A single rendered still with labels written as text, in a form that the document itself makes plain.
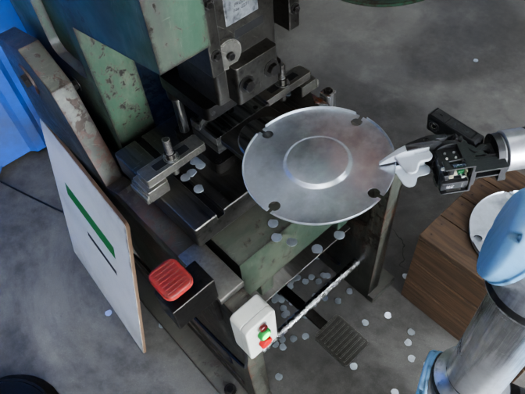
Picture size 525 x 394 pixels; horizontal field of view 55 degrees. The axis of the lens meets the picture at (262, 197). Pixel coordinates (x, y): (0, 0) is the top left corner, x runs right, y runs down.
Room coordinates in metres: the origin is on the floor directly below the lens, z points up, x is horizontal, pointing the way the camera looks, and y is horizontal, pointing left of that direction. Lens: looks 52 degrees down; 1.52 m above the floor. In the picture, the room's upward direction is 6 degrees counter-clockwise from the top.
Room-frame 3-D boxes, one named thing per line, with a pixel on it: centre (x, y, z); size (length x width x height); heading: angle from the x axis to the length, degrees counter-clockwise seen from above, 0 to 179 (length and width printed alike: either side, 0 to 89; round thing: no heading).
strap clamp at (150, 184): (0.72, 0.19, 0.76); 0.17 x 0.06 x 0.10; 128
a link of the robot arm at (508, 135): (0.59, -0.45, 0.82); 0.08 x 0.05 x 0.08; 0
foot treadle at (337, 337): (0.72, -0.03, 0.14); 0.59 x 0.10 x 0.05; 38
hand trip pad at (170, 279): (0.44, 0.17, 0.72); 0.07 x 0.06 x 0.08; 38
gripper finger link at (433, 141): (0.61, -0.31, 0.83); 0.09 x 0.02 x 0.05; 90
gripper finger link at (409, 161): (0.59, -0.27, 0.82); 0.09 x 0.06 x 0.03; 90
